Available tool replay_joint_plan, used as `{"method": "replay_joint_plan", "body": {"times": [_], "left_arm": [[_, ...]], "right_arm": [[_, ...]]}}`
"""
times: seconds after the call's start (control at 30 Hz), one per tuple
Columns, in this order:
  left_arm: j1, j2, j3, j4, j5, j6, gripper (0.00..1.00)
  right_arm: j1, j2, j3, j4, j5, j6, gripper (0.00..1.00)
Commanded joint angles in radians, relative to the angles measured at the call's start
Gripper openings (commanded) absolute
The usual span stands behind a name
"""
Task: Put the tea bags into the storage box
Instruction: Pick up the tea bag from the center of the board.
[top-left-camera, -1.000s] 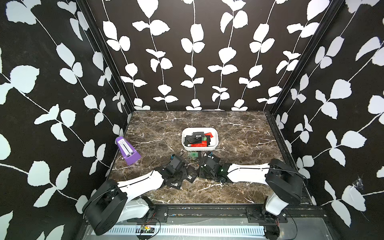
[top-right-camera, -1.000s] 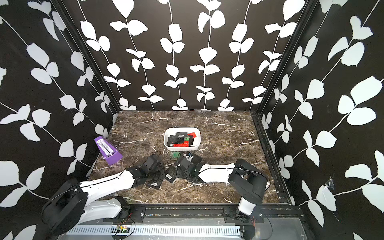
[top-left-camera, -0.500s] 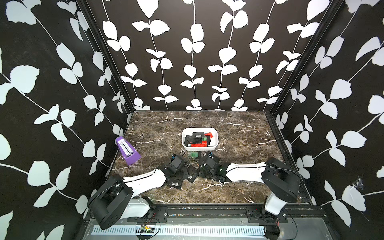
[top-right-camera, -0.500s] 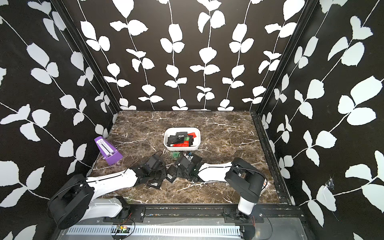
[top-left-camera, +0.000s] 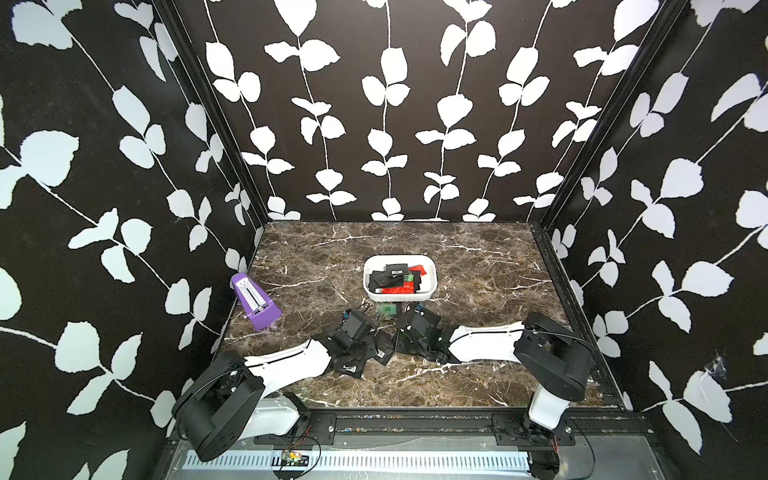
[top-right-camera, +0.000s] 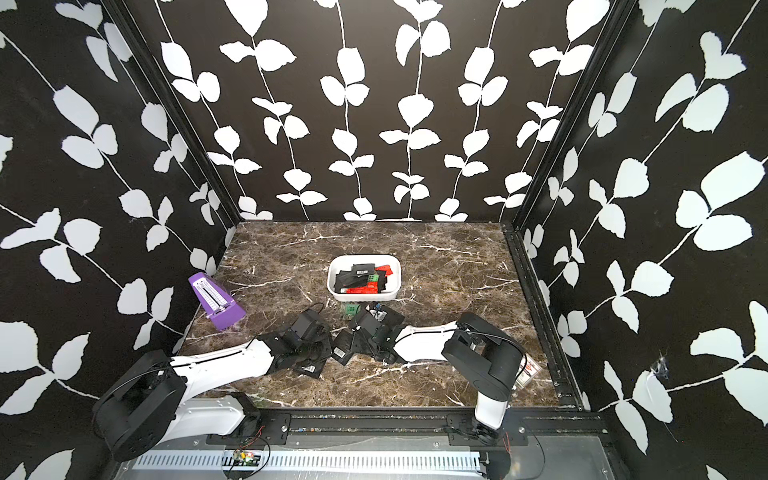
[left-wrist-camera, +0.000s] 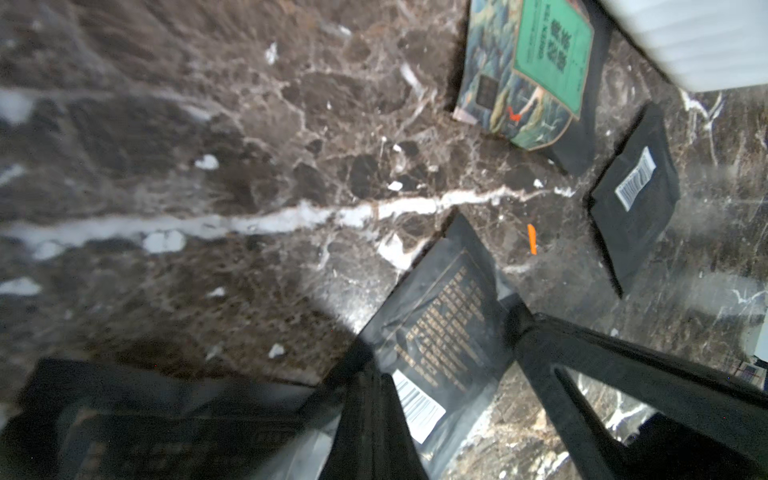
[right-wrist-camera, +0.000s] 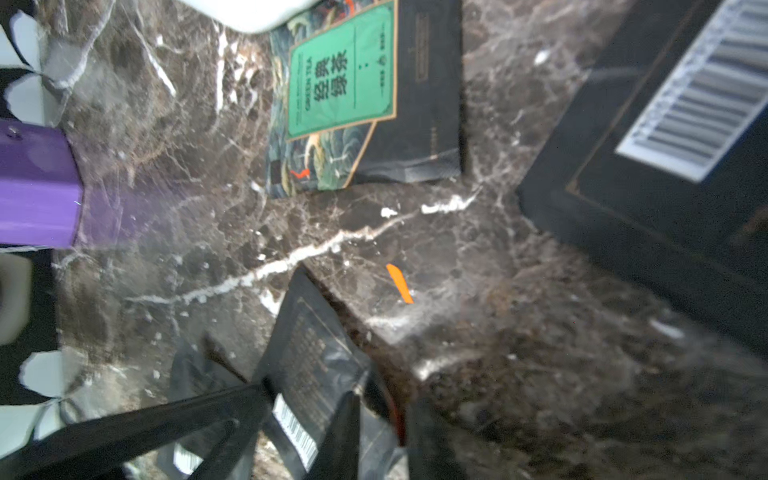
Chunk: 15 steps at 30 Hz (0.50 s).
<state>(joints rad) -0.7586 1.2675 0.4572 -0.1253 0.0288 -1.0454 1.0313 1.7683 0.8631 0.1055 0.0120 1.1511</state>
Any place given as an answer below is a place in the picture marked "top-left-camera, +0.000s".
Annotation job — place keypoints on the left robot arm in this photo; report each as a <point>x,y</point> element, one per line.
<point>233,398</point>

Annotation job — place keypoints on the large red tea bag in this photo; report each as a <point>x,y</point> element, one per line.
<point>418,269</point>

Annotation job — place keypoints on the purple metronome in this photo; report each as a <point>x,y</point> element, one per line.
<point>259,308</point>

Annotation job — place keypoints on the white perforated strip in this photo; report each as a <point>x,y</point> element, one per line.
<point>430,462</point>

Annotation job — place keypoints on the white storage box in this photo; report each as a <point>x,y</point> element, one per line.
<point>428,285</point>

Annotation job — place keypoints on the black tea bag top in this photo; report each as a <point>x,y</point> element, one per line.
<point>391,276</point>

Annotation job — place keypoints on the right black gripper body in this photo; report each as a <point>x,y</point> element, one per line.
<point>403,345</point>

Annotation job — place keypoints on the black tea bag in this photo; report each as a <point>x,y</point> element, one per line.
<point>353,368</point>
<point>384,350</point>
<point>391,276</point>

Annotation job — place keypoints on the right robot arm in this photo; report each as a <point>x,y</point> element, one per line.
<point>560,361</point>

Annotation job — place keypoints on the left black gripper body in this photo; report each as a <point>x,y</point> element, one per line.
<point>364,351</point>

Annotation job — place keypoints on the small circuit board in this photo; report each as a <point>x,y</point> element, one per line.
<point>292,459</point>

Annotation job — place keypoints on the small red tea bag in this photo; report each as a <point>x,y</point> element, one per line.
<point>407,288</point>

